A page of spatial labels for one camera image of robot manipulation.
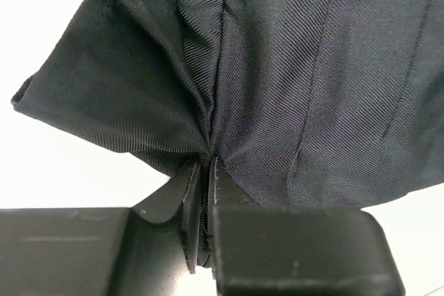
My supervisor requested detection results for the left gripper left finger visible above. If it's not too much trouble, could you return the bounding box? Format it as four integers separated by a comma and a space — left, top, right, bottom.
1, 161, 200, 296

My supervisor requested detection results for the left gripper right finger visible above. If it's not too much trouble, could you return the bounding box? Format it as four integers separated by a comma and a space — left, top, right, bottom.
207, 158, 405, 296

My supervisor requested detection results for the black pleated skirt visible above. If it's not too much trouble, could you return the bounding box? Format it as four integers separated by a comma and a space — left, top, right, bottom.
10, 0, 444, 214

